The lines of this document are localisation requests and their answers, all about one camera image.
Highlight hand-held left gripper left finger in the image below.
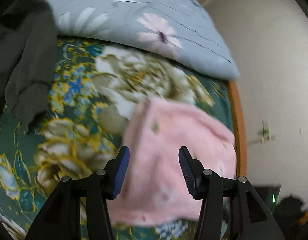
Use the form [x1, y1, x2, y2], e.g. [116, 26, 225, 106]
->
[25, 145, 130, 240]

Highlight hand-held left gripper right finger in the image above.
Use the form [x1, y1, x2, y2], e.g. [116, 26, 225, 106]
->
[178, 146, 286, 240]

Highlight pink floral fleece pants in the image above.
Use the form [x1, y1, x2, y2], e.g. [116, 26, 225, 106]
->
[107, 97, 237, 227]

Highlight teal floral blanket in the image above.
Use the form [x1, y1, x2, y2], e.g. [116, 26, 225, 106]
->
[0, 36, 236, 240]

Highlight dark grey garment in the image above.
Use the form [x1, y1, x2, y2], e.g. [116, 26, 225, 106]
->
[0, 0, 59, 135]

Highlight grey-blue floral duvet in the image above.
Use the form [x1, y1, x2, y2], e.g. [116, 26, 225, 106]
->
[24, 0, 241, 80]

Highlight wooden bed side rail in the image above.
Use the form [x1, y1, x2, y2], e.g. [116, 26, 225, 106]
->
[228, 80, 247, 180]

